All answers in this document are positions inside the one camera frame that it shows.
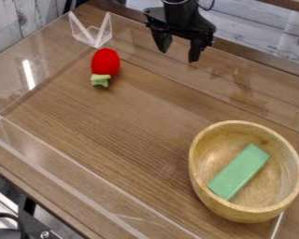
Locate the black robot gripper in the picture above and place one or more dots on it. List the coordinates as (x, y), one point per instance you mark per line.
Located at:
(178, 18)

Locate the red plush strawberry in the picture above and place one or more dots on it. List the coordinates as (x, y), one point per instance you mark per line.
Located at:
(106, 64)

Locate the clear acrylic table fence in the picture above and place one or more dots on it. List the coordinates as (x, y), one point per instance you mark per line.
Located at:
(99, 153)

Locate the wooden bowl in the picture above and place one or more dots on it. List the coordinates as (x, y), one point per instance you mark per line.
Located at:
(273, 189)

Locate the green rectangular block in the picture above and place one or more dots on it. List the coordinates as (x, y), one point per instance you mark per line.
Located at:
(238, 173)

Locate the clear acrylic corner bracket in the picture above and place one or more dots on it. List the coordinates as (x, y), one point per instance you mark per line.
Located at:
(91, 35)

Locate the black table leg bracket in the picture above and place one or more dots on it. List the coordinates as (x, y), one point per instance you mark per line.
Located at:
(36, 229)

